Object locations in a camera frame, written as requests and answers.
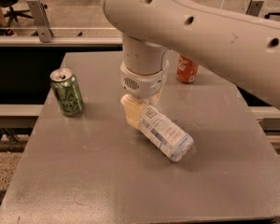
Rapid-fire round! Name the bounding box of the grey side bench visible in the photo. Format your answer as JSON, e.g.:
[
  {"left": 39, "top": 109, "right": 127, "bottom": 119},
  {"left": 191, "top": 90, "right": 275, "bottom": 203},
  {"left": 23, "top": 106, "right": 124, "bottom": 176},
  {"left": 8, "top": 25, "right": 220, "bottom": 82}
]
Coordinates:
[{"left": 0, "top": 105, "right": 43, "bottom": 128}]

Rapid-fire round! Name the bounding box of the green soda can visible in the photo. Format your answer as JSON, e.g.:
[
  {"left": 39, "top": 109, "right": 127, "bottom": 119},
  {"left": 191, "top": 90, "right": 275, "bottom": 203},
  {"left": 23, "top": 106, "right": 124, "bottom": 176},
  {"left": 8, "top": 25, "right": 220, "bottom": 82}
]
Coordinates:
[{"left": 49, "top": 67, "right": 83, "bottom": 116}]

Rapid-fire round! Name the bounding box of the blue labelled plastic water bottle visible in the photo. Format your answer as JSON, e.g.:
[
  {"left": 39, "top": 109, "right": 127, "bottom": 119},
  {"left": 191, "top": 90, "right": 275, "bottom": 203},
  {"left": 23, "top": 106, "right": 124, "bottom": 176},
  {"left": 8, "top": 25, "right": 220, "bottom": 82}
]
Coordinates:
[{"left": 139, "top": 105, "right": 194, "bottom": 162}]

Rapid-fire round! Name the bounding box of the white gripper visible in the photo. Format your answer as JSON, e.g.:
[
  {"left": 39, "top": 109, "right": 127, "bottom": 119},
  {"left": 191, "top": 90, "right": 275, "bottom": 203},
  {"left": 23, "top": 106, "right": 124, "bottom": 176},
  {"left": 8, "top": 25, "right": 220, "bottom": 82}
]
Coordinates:
[{"left": 120, "top": 60, "right": 169, "bottom": 129}]

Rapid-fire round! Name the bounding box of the left metal bracket post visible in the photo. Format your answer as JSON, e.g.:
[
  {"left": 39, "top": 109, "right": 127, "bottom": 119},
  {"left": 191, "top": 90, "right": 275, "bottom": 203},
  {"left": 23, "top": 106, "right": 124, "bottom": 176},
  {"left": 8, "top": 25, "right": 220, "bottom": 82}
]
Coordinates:
[{"left": 27, "top": 0, "right": 53, "bottom": 43}]

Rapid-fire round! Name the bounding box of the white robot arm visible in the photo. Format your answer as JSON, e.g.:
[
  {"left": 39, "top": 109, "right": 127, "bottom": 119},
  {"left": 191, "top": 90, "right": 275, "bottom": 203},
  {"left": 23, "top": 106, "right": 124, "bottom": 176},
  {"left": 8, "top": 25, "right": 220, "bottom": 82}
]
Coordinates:
[{"left": 101, "top": 0, "right": 280, "bottom": 110}]

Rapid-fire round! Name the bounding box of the metal rail barrier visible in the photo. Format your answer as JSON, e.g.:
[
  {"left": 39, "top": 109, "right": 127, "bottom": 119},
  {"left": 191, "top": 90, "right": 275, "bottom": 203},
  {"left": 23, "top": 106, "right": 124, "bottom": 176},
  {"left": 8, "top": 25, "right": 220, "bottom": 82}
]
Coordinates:
[{"left": 0, "top": 35, "right": 122, "bottom": 47}]

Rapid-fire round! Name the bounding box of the metal bracket post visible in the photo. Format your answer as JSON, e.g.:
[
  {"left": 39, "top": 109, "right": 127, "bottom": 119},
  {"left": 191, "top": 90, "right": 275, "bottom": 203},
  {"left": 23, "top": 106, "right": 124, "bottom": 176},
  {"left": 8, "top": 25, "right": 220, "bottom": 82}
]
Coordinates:
[
  {"left": 27, "top": 0, "right": 53, "bottom": 43},
  {"left": 246, "top": 0, "right": 264, "bottom": 17}
]

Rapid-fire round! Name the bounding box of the right metal bracket post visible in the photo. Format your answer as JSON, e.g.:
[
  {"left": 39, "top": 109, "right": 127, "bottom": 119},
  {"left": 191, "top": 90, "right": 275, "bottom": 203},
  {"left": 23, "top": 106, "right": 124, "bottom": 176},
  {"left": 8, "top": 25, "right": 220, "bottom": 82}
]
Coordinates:
[{"left": 246, "top": 0, "right": 264, "bottom": 17}]

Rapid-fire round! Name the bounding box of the red cola can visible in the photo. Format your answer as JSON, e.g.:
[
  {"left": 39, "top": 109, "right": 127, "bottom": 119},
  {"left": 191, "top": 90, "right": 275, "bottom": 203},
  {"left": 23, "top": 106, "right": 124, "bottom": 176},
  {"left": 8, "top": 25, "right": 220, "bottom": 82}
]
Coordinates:
[{"left": 176, "top": 55, "right": 199, "bottom": 84}]

